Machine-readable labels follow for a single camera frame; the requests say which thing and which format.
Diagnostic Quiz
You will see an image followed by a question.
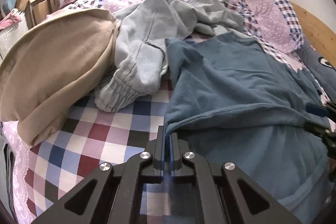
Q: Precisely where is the wooden headboard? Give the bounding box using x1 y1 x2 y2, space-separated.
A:
291 2 336 67

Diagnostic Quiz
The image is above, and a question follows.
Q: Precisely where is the beige khaki garment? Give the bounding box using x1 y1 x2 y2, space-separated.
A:
1 9 120 146

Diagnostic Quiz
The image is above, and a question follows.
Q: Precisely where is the cardboard boxes pile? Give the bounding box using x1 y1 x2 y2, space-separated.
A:
15 0 60 29

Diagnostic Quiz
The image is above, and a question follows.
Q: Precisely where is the blue grey plush pillow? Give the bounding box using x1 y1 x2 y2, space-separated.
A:
295 35 336 103

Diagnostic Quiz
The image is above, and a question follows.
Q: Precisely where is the purple polka dot pillow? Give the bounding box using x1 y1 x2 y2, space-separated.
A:
245 0 303 53

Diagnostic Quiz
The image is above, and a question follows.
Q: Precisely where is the teal blue shirt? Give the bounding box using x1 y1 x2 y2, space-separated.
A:
164 32 333 223

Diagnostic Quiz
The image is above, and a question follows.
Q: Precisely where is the light blue elastic-cuff garment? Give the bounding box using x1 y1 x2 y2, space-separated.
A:
94 0 190 112

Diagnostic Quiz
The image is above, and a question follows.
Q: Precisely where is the plaid checkered bed sheet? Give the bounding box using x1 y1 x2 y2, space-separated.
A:
3 33 333 223

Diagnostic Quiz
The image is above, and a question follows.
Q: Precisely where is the grey green sweatshirt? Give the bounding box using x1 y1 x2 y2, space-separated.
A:
113 0 244 41

